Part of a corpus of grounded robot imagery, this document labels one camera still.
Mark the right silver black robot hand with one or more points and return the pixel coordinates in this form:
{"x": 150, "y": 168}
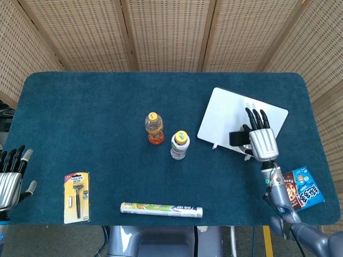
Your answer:
{"x": 264, "y": 144}

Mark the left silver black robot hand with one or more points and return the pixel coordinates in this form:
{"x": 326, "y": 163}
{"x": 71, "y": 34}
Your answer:
{"x": 9, "y": 187}

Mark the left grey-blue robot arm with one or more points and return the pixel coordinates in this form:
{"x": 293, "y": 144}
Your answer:
{"x": 3, "y": 230}

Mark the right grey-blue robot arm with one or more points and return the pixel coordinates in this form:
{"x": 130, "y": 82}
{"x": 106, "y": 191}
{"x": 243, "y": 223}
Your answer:
{"x": 281, "y": 203}

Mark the white rectangular tray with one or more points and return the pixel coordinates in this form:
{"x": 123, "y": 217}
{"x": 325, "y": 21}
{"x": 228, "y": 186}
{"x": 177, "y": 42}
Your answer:
{"x": 222, "y": 117}

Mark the white yellow-capped bottle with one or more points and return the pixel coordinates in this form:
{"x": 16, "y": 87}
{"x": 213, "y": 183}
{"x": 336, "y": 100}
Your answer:
{"x": 179, "y": 147}

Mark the blue cookie box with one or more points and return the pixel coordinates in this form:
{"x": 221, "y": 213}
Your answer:
{"x": 308, "y": 190}

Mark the yellow carded razor pack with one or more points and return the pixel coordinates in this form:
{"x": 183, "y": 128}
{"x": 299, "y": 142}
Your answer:
{"x": 77, "y": 198}

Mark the orange iced tea bottle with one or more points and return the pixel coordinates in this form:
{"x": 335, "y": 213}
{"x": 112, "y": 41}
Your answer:
{"x": 154, "y": 129}

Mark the blue fabric table mat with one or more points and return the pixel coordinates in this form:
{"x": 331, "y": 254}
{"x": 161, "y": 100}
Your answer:
{"x": 107, "y": 134}

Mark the cling film roll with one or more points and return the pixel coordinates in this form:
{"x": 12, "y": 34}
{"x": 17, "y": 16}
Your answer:
{"x": 160, "y": 210}

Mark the grey-blue robot torso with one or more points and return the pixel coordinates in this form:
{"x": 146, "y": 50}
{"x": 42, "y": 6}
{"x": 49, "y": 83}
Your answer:
{"x": 160, "y": 241}

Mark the bamboo folding screen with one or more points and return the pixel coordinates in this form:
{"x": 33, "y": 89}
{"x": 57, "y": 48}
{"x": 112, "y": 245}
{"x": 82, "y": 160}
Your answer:
{"x": 166, "y": 34}

